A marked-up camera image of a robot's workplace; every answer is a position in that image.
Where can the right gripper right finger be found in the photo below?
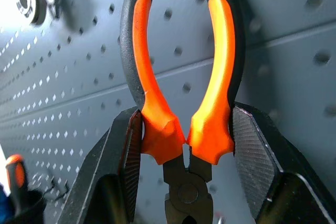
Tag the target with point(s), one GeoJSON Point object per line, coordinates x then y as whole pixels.
{"type": "Point", "coordinates": [262, 171]}

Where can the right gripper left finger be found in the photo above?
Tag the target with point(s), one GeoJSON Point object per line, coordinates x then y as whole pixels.
{"type": "Point", "coordinates": [105, 171]}

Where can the orange and black pliers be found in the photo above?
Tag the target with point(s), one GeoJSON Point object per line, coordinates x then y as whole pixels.
{"type": "Point", "coordinates": [157, 129]}

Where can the grey pegboard panel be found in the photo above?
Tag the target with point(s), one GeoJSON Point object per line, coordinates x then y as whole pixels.
{"type": "Point", "coordinates": [288, 77]}

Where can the black plastic cup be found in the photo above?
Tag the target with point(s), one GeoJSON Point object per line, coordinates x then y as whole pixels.
{"type": "Point", "coordinates": [29, 211]}

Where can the orange and black screwdriver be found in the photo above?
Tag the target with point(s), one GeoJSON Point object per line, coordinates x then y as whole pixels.
{"type": "Point", "coordinates": [17, 174]}

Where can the black cup holder bracket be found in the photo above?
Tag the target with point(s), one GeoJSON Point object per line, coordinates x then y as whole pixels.
{"type": "Point", "coordinates": [56, 186]}

